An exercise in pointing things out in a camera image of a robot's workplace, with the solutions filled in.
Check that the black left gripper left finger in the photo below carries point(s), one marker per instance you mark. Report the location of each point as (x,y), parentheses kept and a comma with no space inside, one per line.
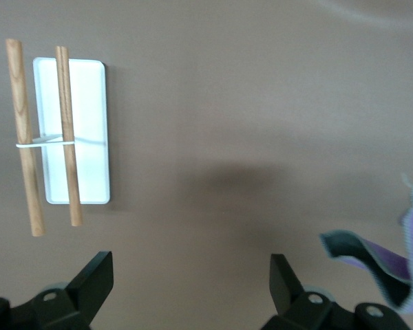
(86,292)

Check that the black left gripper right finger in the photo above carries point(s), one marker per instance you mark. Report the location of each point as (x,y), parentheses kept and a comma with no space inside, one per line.
(287,292)

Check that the purple microfibre towel grey edge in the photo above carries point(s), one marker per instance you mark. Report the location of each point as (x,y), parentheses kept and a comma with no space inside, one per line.
(392,264)

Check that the white rack base tray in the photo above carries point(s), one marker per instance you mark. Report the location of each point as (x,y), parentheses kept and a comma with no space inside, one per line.
(89,103)

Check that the left wooden chopstick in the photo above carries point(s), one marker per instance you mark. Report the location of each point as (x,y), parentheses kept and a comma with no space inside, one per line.
(66,103)

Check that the wooden chopstick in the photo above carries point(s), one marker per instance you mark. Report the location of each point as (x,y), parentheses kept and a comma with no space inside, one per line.
(66,103)
(20,110)

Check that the right wooden chopstick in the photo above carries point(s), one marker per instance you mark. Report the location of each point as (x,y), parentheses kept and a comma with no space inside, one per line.
(20,110)

